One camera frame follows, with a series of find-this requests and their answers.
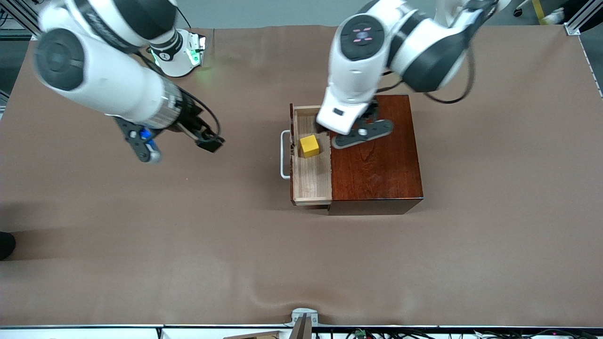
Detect yellow wooden block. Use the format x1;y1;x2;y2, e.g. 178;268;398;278
300;134;320;159

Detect grey metal bracket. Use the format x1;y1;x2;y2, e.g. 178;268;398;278
284;307;319;339

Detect dark brown wooden cabinet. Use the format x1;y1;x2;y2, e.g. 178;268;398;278
326;94;424;216

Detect aluminium profile with bracket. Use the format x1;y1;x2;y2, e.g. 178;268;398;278
563;0;603;36

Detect yellow floor tape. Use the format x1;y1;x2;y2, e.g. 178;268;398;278
531;0;548;26

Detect aluminium frame profiles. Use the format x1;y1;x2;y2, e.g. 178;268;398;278
0;0;43;40

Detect black round object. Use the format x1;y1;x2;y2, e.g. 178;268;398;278
0;231;16;261

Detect tan cardboard piece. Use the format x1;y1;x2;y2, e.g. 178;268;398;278
222;331;284;339

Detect brown table cover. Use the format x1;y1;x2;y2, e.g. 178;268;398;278
0;24;603;328

